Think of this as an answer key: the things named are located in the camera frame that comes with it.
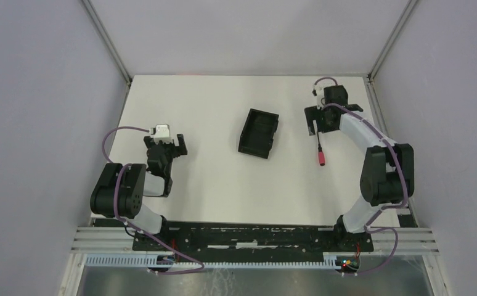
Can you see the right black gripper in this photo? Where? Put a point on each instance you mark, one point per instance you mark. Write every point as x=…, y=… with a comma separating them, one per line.
x=313, y=113

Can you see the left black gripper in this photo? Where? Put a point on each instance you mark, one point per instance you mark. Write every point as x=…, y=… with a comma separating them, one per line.
x=178, y=150

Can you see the red handled screwdriver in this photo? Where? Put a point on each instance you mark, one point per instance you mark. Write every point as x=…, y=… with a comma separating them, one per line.
x=320, y=152

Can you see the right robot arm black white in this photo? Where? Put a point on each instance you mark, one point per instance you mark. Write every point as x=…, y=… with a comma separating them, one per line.
x=387, y=176

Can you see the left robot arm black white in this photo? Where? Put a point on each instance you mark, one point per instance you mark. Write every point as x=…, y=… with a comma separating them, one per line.
x=120, y=190

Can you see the black plastic bin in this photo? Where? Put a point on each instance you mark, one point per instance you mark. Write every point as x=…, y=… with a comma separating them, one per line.
x=257, y=136

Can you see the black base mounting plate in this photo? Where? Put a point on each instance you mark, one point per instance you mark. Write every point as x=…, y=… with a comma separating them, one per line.
x=260, y=243

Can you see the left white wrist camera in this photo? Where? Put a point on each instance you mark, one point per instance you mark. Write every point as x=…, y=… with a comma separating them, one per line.
x=160, y=131

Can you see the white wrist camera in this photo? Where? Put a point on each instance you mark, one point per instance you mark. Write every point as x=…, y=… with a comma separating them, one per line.
x=160, y=131
x=318, y=92

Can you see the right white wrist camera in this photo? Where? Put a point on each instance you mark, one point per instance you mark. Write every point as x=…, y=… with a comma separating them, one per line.
x=318, y=92

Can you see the white slotted cable duct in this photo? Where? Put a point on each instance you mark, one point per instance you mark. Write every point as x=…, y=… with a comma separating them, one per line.
x=160, y=261

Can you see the right aluminium frame post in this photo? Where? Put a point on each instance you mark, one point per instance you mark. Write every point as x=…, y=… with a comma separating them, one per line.
x=393, y=37

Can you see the aluminium frame post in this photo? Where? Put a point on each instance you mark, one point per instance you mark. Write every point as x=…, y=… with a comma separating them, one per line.
x=393, y=37
x=101, y=30

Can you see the left aluminium frame post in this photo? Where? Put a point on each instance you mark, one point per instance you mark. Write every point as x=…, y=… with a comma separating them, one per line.
x=101, y=30

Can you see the aluminium front rail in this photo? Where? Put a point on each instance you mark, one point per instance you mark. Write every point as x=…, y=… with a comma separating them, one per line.
x=411, y=241

